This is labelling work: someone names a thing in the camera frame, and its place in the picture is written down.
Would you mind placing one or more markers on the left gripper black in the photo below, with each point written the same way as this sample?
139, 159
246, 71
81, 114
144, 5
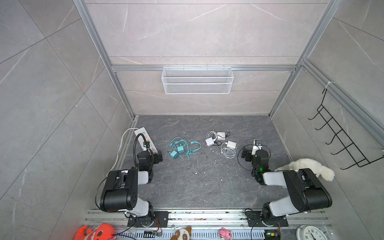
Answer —
156, 159

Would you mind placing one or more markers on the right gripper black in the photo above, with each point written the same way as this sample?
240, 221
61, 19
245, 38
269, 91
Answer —
248, 152

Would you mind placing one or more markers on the white multicolour power strip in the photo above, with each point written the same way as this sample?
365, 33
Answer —
144, 139

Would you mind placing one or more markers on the teal charger cube front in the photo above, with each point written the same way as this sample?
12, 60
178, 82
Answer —
174, 154

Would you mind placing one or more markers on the teal charger cube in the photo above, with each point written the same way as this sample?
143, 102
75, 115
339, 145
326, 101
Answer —
180, 149
174, 154

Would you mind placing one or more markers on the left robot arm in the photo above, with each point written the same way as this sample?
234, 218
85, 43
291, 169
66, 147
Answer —
120, 192

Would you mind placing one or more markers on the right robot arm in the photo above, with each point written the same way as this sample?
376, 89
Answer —
306, 192

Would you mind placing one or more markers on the white charger cube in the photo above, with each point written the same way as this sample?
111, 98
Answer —
209, 142

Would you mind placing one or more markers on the white plush dog toy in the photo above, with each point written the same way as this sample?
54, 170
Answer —
317, 168

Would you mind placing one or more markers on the pink plush toy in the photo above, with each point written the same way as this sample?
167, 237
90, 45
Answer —
225, 234

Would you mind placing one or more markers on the red plush toy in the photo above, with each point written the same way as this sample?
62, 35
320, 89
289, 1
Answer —
102, 232

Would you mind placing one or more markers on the brown white plush toy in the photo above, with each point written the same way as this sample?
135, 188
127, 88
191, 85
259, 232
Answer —
183, 234

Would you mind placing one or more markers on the white alarm clock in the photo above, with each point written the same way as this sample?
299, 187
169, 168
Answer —
306, 232

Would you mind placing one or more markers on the white charger with black cable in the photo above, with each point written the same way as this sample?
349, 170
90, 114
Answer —
221, 136

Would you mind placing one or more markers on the white wire mesh basket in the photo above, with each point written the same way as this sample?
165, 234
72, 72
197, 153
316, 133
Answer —
199, 80

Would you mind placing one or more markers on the black wall hook rack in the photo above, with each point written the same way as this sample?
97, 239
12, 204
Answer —
340, 134

